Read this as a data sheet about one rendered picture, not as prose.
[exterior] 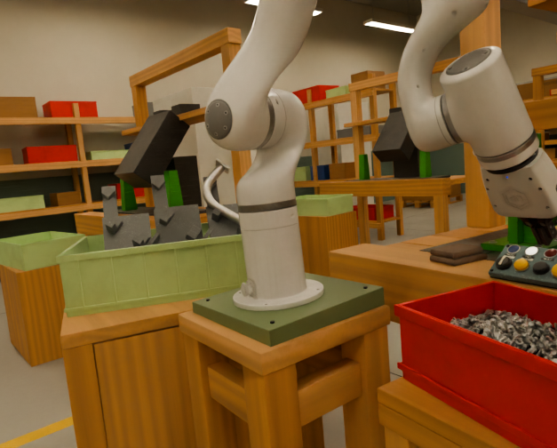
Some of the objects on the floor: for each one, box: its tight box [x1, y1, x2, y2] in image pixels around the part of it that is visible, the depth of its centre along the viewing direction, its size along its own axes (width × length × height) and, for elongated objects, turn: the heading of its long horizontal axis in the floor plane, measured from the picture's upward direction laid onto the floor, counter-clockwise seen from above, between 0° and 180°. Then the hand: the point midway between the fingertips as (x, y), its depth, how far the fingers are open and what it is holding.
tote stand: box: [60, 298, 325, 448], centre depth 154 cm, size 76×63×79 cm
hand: (544, 230), depth 76 cm, fingers closed
